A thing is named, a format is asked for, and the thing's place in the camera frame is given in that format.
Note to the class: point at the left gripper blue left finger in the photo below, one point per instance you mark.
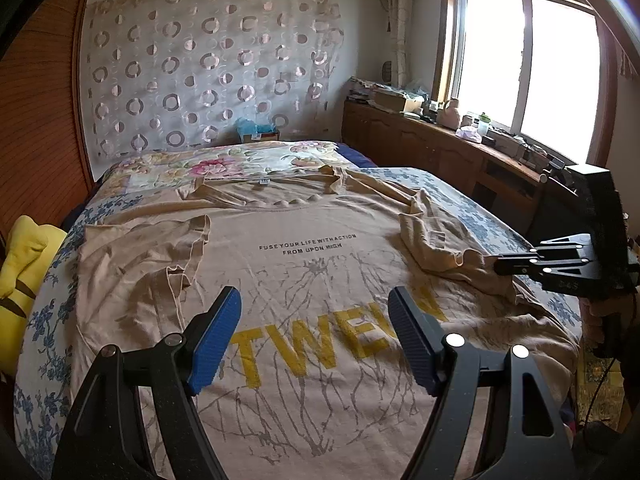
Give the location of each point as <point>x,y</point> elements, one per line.
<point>182,365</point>

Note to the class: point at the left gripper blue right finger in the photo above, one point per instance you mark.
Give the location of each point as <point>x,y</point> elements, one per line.
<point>446,369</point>

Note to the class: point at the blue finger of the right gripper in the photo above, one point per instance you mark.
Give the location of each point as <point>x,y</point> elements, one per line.
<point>551,253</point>
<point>531,266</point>

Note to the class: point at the beige printed t-shirt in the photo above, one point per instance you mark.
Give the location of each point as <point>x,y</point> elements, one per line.
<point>310,299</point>

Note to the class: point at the right hand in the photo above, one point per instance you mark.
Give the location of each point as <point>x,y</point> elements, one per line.
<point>607,324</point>

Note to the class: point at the blue floral bed sheet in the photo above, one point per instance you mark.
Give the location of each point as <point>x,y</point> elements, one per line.
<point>50,309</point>

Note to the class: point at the brown wooden side cabinet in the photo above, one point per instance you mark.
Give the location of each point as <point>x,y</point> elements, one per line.
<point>508,189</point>

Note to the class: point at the pink ceramic jar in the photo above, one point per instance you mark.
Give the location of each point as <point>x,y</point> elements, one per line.
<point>449,116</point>

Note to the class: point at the dark blue blanket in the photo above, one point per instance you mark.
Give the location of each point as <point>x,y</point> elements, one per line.
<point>355,157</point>

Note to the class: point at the pink floral quilt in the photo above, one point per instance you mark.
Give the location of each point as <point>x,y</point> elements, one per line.
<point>238,161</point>

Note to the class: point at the brown wooden wardrobe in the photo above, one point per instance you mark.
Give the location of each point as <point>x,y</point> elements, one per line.
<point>45,170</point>

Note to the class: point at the blue tissue box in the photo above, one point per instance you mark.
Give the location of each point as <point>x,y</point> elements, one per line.
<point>249,132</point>

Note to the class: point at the sheer circle-pattern curtain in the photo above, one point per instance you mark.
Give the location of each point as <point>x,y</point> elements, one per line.
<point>169,75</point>

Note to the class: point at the window with wooden frame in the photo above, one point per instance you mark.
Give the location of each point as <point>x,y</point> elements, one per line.
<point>543,70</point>

